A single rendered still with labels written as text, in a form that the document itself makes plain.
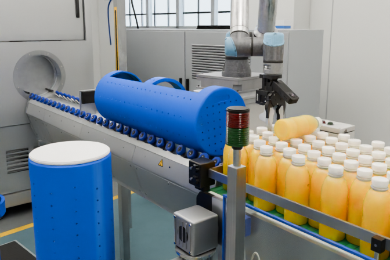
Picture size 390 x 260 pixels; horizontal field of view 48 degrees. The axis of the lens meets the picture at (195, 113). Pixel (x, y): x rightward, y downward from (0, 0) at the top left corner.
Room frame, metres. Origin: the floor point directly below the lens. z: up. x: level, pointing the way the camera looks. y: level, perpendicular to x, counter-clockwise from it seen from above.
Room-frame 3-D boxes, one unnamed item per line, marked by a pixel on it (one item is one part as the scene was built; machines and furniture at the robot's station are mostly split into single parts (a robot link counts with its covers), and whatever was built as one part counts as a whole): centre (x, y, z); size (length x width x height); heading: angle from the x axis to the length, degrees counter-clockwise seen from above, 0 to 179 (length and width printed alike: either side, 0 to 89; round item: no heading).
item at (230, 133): (1.14, -0.11, 1.18); 0.06 x 0.06 x 0.05
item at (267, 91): (1.65, -0.29, 1.23); 0.09 x 0.08 x 0.12; 38
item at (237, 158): (1.14, -0.11, 1.18); 0.06 x 0.06 x 0.16
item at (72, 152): (1.51, 0.44, 1.03); 0.28 x 0.28 x 0.01
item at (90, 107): (2.71, 0.67, 1.00); 0.10 x 0.04 x 0.15; 128
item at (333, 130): (1.68, -0.51, 1.05); 0.20 x 0.10 x 0.10; 38
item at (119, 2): (3.04, 0.51, 0.85); 0.06 x 0.06 x 1.70; 38
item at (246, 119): (1.14, -0.11, 1.23); 0.06 x 0.06 x 0.04
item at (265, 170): (1.32, -0.22, 0.99); 0.07 x 0.07 x 0.19
